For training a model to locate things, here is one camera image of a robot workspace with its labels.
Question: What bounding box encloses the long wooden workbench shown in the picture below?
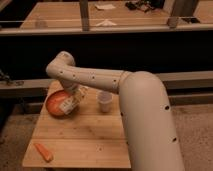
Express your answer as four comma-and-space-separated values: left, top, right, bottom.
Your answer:
0, 0, 213, 36

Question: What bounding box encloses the orange carrot piece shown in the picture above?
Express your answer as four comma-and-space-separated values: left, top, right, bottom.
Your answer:
34, 143, 53, 162

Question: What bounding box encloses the small wooden table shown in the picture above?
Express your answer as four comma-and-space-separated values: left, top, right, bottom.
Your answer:
22, 88, 130, 169

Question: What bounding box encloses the white plastic cup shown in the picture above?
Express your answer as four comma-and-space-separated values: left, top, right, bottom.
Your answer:
97, 91, 113, 113

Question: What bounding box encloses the folded white paper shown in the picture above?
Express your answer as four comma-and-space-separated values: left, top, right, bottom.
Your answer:
95, 20, 117, 27

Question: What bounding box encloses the metal clamp at left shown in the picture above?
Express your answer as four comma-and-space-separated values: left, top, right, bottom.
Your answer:
0, 69, 24, 86

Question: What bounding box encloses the orange ceramic bowl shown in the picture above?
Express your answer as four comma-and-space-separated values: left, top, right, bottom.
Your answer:
45, 90, 72, 117

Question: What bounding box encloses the white paper sheet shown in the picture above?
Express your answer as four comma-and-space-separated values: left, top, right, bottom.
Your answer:
95, 4, 116, 10

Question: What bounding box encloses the white plastic bottle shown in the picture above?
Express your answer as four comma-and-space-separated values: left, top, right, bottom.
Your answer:
59, 86, 88, 115

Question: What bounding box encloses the black cable bundle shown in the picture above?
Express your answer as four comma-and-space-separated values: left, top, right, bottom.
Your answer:
125, 0, 164, 13

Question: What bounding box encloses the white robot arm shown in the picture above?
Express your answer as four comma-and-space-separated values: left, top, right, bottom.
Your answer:
46, 51, 185, 171

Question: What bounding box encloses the grey metal bracket right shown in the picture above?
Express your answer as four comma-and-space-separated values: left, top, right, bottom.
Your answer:
167, 0, 184, 29

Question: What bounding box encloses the grey metal post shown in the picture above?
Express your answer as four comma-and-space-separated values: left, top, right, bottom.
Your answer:
79, 0, 90, 31

